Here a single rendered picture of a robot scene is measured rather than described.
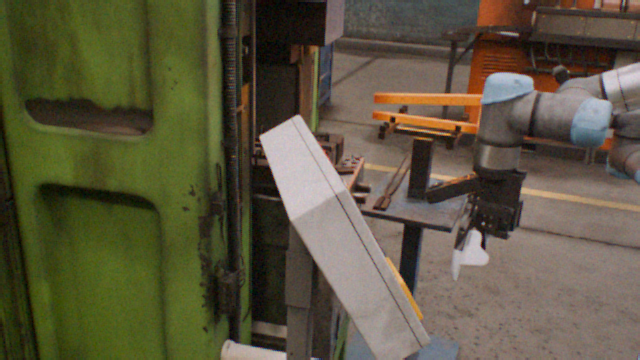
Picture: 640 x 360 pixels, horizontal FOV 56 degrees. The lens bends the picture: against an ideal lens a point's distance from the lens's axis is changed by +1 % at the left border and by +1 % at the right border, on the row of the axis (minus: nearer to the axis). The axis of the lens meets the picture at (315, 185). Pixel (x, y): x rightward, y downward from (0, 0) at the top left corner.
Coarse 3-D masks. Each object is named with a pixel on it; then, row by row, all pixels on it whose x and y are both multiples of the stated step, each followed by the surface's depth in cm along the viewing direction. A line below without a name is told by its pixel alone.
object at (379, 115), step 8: (376, 112) 196; (384, 112) 196; (384, 120) 196; (400, 120) 193; (408, 120) 193; (416, 120) 192; (424, 120) 191; (432, 120) 190; (440, 120) 190; (440, 128) 190; (448, 128) 189; (464, 128) 187; (472, 128) 186
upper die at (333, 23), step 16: (256, 0) 127; (272, 0) 127; (288, 0) 126; (336, 0) 133; (256, 16) 129; (272, 16) 128; (288, 16) 127; (304, 16) 126; (320, 16) 125; (336, 16) 135; (256, 32) 130; (272, 32) 129; (288, 32) 128; (304, 32) 127; (320, 32) 127; (336, 32) 138
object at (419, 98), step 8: (376, 96) 156; (384, 96) 156; (392, 96) 155; (400, 96) 155; (408, 96) 154; (416, 96) 154; (424, 96) 154; (432, 96) 153; (440, 96) 153; (448, 96) 152; (456, 96) 152; (464, 96) 151; (472, 96) 151; (480, 96) 151; (448, 104) 153; (456, 104) 152; (464, 104) 152; (472, 104) 151; (480, 104) 151
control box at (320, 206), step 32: (288, 128) 99; (288, 160) 87; (320, 160) 82; (288, 192) 78; (320, 192) 74; (320, 224) 73; (352, 224) 74; (320, 256) 75; (352, 256) 75; (384, 256) 77; (352, 288) 77; (384, 288) 78; (352, 320) 79; (384, 320) 80; (416, 320) 81; (384, 352) 82
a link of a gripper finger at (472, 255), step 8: (472, 232) 103; (472, 240) 103; (480, 240) 102; (464, 248) 103; (472, 248) 102; (480, 248) 102; (456, 256) 103; (464, 256) 103; (472, 256) 102; (480, 256) 101; (488, 256) 101; (456, 264) 103; (464, 264) 102; (472, 264) 102; (480, 264) 101; (456, 272) 103; (456, 280) 104
